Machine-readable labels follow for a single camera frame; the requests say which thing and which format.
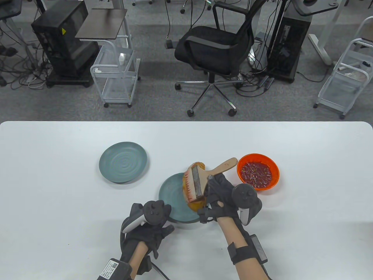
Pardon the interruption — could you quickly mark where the person's right hand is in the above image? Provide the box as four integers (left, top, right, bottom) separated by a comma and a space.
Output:
198, 173, 262, 225

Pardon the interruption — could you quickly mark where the person's left hand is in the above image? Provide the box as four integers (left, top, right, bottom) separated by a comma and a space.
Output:
119, 200, 175, 259

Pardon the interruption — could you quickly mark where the wooden brush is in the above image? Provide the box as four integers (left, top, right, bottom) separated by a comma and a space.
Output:
182, 157, 238, 202

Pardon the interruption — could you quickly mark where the brown bread slice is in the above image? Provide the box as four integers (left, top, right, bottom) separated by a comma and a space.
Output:
182, 161, 207, 213

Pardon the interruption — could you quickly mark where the teal round plate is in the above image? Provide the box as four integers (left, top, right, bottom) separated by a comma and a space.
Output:
99, 142, 148, 184
159, 173, 204, 224

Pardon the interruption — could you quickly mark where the person's left forearm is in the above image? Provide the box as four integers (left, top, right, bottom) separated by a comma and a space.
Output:
130, 242, 149, 280

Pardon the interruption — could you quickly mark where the person's right forearm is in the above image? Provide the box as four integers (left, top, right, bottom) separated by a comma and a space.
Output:
217, 217, 270, 280

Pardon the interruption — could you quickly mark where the black round hand tracker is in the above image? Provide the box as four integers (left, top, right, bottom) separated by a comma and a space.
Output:
232, 183, 262, 225
121, 201, 172, 234

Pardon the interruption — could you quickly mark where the orange plastic bowl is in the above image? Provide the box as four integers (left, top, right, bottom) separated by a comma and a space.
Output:
237, 153, 280, 190

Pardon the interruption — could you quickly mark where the black office chair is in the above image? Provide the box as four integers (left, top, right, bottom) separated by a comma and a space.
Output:
174, 0, 268, 118

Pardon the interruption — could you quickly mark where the black computer tower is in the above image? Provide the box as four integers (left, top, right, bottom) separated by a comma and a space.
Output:
267, 9, 313, 84
31, 0, 100, 88

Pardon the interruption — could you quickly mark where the white-legged grey desk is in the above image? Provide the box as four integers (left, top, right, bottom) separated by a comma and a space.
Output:
291, 0, 350, 66

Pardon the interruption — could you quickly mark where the brown side table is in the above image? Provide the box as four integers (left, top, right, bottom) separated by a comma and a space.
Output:
75, 0, 130, 50

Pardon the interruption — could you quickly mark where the dark grey desk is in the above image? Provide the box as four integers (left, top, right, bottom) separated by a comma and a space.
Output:
0, 0, 22, 21

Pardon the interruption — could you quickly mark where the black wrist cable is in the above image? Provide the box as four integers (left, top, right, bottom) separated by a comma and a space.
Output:
150, 262, 171, 280

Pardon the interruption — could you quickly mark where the black labelled wrist camera box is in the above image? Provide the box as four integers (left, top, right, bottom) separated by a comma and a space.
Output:
97, 258, 133, 280

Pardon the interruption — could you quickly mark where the black strapped wrist camera box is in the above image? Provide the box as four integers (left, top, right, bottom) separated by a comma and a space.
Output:
227, 234, 268, 265

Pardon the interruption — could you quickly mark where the bundle of floor cables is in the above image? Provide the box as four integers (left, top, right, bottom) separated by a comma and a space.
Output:
236, 70, 274, 98

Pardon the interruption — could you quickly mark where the white wire cart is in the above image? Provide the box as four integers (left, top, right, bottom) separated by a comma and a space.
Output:
90, 35, 141, 108
313, 16, 373, 120

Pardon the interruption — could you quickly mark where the tangle of black cables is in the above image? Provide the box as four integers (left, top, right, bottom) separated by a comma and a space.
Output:
0, 20, 53, 89

